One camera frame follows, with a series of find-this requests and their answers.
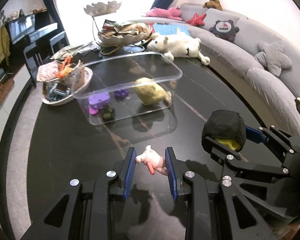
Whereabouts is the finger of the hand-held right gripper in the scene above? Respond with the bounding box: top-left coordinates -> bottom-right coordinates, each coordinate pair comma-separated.
244,125 -> 300,160
202,135 -> 300,222

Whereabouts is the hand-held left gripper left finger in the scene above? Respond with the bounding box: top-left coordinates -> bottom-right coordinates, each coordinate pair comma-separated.
22,146 -> 137,240

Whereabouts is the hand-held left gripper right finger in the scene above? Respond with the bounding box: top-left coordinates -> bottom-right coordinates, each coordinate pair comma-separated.
164,146 -> 275,240

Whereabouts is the pink pig figurine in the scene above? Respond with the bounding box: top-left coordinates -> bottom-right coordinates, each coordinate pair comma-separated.
135,145 -> 167,175

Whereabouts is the black mesh yellow ball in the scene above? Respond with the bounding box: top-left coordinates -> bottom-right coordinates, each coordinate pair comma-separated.
201,109 -> 247,152

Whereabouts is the dark green toy car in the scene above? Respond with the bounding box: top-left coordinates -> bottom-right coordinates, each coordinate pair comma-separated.
101,106 -> 116,120

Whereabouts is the purple toy camera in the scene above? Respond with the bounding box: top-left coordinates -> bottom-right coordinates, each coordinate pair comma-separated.
88,92 -> 112,115

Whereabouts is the small purple toy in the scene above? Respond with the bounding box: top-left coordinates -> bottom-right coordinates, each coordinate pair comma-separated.
114,89 -> 129,99

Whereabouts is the yellow duck plush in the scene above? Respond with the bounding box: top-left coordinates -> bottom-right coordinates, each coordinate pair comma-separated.
135,77 -> 172,105

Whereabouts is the clear plastic container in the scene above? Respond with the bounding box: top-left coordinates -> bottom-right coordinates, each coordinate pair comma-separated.
74,51 -> 183,125

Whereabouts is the black marble desktop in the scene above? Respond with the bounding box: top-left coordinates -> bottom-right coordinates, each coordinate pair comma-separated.
5,36 -> 300,240

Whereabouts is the striped star cushion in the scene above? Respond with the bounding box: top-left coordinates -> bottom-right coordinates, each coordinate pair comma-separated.
254,40 -> 293,77

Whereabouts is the grey curved sofa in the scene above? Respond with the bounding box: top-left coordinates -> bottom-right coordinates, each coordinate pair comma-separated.
141,3 -> 300,140

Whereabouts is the white bowl with clutter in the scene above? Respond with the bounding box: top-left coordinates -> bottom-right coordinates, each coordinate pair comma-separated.
42,66 -> 93,106

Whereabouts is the navy round sailboat cushion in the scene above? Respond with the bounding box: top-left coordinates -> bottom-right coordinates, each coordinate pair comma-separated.
209,19 -> 240,43

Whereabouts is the white sheep plush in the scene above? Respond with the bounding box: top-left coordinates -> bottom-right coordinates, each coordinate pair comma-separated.
146,27 -> 211,66

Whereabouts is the orange wrapper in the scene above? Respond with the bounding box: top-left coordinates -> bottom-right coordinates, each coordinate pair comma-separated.
56,55 -> 74,79

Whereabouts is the red star cushion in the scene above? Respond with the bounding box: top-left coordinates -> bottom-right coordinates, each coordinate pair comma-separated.
185,12 -> 207,27

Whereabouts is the pink patterned pouch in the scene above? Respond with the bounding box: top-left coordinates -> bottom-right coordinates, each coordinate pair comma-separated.
37,62 -> 65,82

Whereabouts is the blue book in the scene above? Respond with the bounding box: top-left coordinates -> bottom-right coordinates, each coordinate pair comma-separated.
154,23 -> 190,37

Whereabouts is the pile of papers and packets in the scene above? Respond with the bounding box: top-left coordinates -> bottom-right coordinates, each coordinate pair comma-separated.
50,41 -> 100,60

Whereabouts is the brown bear plush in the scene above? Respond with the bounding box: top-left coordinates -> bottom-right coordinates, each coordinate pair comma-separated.
203,0 -> 223,11

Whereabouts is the pile of snack packets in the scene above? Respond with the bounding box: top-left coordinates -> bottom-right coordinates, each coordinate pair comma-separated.
101,19 -> 152,39

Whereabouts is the black piano bench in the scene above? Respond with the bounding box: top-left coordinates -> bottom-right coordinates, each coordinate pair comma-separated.
23,31 -> 70,67

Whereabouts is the pink bear plush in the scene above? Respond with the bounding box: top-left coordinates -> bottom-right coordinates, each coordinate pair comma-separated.
141,6 -> 183,21

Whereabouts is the silver two-tier fruit stand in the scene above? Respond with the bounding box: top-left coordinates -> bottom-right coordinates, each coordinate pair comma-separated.
83,1 -> 153,55

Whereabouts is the black piano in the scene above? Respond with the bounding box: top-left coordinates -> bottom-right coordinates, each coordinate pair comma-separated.
4,11 -> 58,55

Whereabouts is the yellow plaid blanket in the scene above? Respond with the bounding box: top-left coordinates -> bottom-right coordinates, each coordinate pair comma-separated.
0,26 -> 12,70

